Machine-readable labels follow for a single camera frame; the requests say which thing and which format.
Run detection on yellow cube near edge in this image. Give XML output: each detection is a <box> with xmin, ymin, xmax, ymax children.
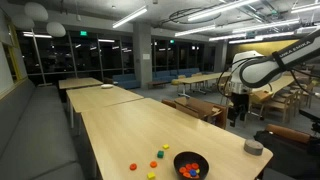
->
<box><xmin>147</xmin><ymin>172</ymin><xmax>156</xmax><ymax>180</ymax></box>

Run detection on black bowl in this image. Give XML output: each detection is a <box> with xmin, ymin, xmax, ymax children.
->
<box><xmin>173</xmin><ymin>151</ymin><xmax>209</xmax><ymax>180</ymax></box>

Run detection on long wooden dining table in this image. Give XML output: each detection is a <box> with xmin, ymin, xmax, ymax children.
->
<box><xmin>177</xmin><ymin>72</ymin><xmax>231</xmax><ymax>97</ymax></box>

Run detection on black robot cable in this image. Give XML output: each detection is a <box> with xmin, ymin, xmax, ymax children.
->
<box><xmin>216</xmin><ymin>56</ymin><xmax>320</xmax><ymax>99</ymax></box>

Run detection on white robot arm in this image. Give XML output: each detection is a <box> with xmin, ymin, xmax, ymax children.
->
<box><xmin>228</xmin><ymin>30</ymin><xmax>320</xmax><ymax>127</ymax></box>

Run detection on brown leather chair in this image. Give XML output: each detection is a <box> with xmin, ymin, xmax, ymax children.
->
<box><xmin>265</xmin><ymin>124</ymin><xmax>311</xmax><ymax>144</ymax></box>

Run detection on green cube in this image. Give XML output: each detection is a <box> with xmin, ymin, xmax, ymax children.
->
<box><xmin>157</xmin><ymin>151</ymin><xmax>164</xmax><ymax>158</ymax></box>

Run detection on orange rings in bowl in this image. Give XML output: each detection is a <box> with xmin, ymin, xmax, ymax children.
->
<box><xmin>178</xmin><ymin>162</ymin><xmax>200</xmax><ymax>179</ymax></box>

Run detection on grey bench sofa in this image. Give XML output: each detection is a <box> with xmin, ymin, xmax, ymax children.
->
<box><xmin>0</xmin><ymin>79</ymin><xmax>85</xmax><ymax>180</ymax></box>

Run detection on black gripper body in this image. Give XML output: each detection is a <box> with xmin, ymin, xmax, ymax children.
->
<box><xmin>231</xmin><ymin>93</ymin><xmax>249</xmax><ymax>114</ymax></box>

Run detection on blue sofa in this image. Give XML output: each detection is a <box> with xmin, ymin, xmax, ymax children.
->
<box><xmin>112</xmin><ymin>74</ymin><xmax>141</xmax><ymax>89</ymax></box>

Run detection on wooden work table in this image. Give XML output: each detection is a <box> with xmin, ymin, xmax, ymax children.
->
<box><xmin>82</xmin><ymin>98</ymin><xmax>273</xmax><ymax>180</ymax></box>

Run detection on yellow cube far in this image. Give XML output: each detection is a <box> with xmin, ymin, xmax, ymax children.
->
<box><xmin>163</xmin><ymin>144</ymin><xmax>170</xmax><ymax>150</ymax></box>

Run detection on white plate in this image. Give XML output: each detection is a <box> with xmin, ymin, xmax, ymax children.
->
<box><xmin>101</xmin><ymin>84</ymin><xmax>114</xmax><ymax>89</ymax></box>

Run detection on grey round puck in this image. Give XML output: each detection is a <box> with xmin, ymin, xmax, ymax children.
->
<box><xmin>244</xmin><ymin>139</ymin><xmax>264</xmax><ymax>156</ymax></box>

